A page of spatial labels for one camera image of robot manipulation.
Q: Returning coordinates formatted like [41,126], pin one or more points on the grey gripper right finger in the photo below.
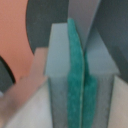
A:
[99,75]

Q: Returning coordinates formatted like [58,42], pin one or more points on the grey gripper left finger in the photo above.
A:
[64,68]

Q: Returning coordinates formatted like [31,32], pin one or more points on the grey saucepan with handle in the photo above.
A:
[110,17]

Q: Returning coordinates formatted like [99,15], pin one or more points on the black burner disc front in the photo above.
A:
[6,76]

